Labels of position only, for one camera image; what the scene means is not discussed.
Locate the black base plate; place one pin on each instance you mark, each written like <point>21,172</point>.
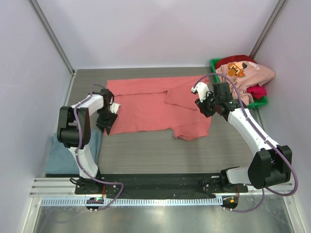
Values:
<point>158,186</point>

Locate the red t-shirt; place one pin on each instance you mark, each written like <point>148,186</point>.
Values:
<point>256,91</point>

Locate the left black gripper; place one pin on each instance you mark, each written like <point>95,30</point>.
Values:
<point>102,124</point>

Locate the green plastic bin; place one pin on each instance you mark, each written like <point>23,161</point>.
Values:
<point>255,105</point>

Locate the slotted cable duct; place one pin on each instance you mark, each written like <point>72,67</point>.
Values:
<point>98,202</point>

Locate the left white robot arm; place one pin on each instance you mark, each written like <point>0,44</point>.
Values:
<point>74,132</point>

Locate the right aluminium corner post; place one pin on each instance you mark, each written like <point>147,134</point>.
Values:
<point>276,12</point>

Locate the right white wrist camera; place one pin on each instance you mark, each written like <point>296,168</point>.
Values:
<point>202,90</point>

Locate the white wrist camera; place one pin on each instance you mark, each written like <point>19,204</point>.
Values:
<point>202,90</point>
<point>114,107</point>

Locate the aluminium front rail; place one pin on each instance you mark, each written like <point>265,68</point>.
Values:
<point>62,187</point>

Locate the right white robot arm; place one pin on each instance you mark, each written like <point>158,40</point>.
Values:
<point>270,163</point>

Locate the salmon pink t-shirt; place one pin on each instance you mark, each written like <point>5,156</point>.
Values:
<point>155,104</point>

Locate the folded blue t-shirt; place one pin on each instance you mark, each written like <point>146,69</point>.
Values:
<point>61,161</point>

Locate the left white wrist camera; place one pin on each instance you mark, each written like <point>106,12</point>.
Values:
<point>114,107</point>

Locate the left aluminium corner post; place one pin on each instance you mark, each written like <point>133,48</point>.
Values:
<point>48,29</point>

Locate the aluminium corner post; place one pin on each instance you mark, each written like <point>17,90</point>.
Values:
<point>276,12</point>
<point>48,29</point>

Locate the light pink printed t-shirt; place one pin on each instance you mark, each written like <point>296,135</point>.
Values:
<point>242,75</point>

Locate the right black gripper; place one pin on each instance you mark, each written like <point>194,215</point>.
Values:
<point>205,107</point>

